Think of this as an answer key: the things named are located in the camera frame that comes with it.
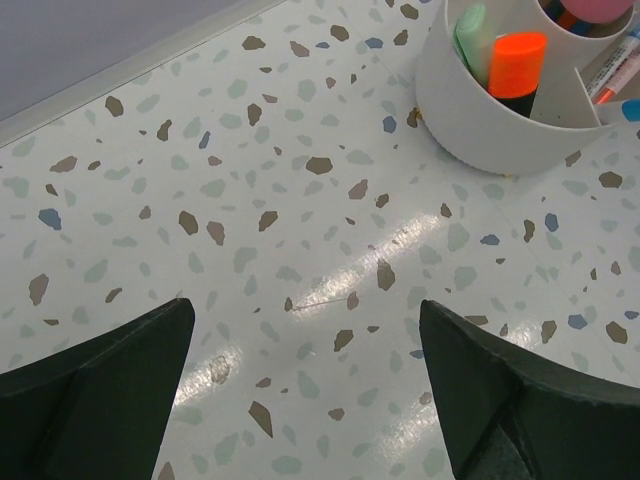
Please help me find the white blue marker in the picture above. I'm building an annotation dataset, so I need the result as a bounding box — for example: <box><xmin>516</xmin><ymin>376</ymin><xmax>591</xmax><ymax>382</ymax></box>
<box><xmin>542</xmin><ymin>0</ymin><xmax>592</xmax><ymax>35</ymax></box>

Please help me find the round beige divided organizer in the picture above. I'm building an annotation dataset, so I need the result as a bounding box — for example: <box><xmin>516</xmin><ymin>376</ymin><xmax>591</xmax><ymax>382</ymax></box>
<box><xmin>415</xmin><ymin>1</ymin><xmax>636</xmax><ymax>175</ymax></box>

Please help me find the blue capped pen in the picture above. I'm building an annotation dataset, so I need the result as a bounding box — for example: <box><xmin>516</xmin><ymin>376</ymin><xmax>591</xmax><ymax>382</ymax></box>
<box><xmin>595</xmin><ymin>98</ymin><xmax>640</xmax><ymax>125</ymax></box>

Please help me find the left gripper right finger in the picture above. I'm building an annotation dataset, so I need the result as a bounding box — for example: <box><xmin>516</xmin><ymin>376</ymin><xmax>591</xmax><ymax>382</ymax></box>
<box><xmin>419</xmin><ymin>300</ymin><xmax>639</xmax><ymax>479</ymax></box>

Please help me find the orange pen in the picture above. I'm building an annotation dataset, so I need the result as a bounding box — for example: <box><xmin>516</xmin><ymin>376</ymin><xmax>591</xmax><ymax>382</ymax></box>
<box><xmin>586</xmin><ymin>29</ymin><xmax>639</xmax><ymax>103</ymax></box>

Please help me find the orange black highlighter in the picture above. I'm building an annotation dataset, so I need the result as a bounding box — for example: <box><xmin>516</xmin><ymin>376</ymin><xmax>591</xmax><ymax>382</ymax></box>
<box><xmin>488</xmin><ymin>32</ymin><xmax>547</xmax><ymax>117</ymax></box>

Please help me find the green pen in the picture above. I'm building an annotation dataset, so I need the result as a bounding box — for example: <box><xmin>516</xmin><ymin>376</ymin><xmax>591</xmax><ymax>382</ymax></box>
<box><xmin>454</xmin><ymin>2</ymin><xmax>496</xmax><ymax>88</ymax></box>

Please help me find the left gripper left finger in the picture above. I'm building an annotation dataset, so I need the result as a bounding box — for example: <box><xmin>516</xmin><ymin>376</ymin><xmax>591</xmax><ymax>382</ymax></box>
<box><xmin>1</xmin><ymin>298</ymin><xmax>195</xmax><ymax>479</ymax></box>

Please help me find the pink glue stick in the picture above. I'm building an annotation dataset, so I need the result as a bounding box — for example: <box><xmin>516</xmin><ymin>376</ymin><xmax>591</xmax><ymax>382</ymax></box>
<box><xmin>560</xmin><ymin>0</ymin><xmax>635</xmax><ymax>24</ymax></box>

